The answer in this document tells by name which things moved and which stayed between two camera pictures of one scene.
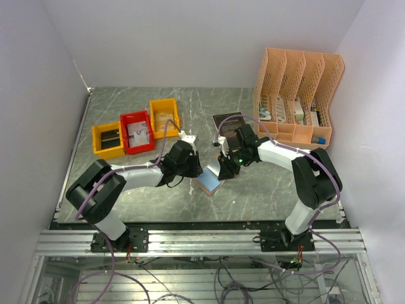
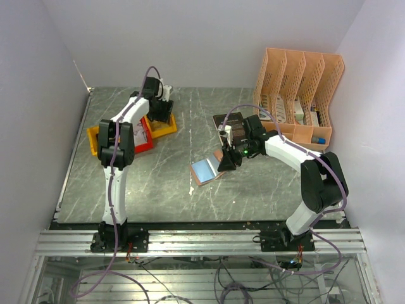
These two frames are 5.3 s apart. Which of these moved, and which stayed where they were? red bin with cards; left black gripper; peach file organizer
Moved: left black gripper
Stayed: peach file organizer; red bin with cards
